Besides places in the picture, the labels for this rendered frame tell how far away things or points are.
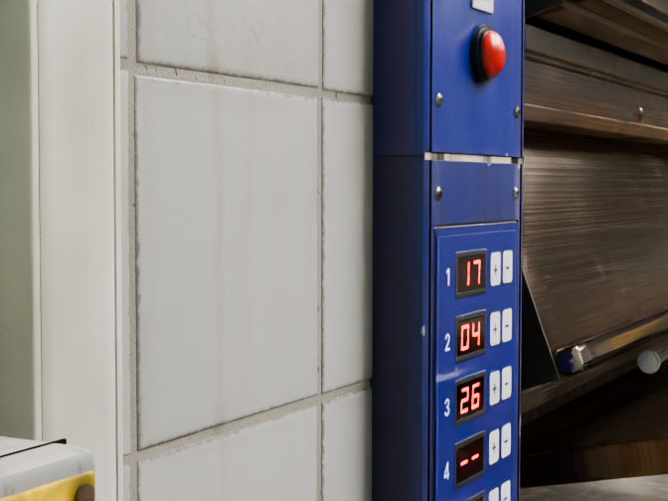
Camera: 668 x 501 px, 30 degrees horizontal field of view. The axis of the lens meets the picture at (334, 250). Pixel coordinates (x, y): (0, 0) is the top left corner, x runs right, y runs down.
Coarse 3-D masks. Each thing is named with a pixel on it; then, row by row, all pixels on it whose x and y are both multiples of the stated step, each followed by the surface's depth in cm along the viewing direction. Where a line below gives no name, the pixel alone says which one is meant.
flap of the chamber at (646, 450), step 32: (608, 384) 126; (640, 384) 120; (544, 416) 109; (576, 416) 105; (608, 416) 101; (640, 416) 97; (544, 448) 89; (576, 448) 87; (608, 448) 86; (640, 448) 84; (544, 480) 88; (576, 480) 87
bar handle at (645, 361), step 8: (664, 344) 89; (648, 352) 86; (656, 352) 86; (664, 352) 87; (640, 360) 86; (648, 360) 85; (656, 360) 85; (664, 360) 86; (640, 368) 86; (648, 368) 86; (656, 368) 85
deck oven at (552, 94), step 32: (544, 32) 90; (576, 32) 124; (544, 64) 93; (576, 64) 98; (608, 64) 106; (640, 64) 115; (544, 96) 93; (576, 96) 100; (608, 96) 109; (640, 96) 119; (544, 128) 100; (576, 128) 100; (608, 128) 108; (640, 128) 118; (640, 352) 120; (544, 384) 94; (576, 384) 101
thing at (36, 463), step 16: (0, 448) 35; (16, 448) 35; (32, 448) 35; (48, 448) 35; (64, 448) 35; (80, 448) 35; (0, 464) 33; (16, 464) 33; (32, 464) 34; (48, 464) 34; (64, 464) 34; (80, 464) 35; (0, 480) 32; (16, 480) 33; (32, 480) 33; (48, 480) 34; (64, 480) 34; (80, 480) 34; (0, 496) 32; (16, 496) 32; (32, 496) 33; (48, 496) 33; (64, 496) 34; (80, 496) 34
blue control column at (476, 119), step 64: (384, 0) 66; (448, 0) 68; (512, 0) 77; (384, 64) 66; (448, 64) 68; (512, 64) 77; (384, 128) 66; (448, 128) 68; (512, 128) 77; (384, 192) 67; (448, 192) 68; (512, 192) 78; (384, 256) 67; (384, 320) 67; (384, 384) 67; (384, 448) 67
